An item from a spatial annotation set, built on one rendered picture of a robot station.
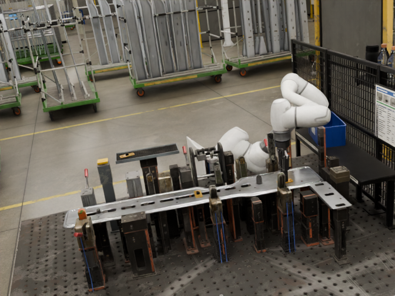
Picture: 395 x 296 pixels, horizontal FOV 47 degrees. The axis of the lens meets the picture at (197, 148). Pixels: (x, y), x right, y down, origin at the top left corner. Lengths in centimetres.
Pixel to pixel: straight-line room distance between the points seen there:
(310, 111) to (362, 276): 81
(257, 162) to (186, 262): 98
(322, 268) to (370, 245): 32
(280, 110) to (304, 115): 12
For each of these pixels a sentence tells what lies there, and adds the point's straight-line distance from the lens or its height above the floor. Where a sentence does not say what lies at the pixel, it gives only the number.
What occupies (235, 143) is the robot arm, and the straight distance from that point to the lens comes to 310.
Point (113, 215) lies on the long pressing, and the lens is 239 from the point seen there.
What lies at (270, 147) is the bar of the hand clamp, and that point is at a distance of 262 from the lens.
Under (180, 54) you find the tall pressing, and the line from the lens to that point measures 956.
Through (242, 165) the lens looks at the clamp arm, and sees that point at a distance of 260.
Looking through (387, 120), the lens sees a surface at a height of 128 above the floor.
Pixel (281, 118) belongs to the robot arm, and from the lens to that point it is 231.
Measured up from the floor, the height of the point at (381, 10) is 162.
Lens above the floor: 208
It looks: 20 degrees down
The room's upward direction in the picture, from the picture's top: 7 degrees counter-clockwise
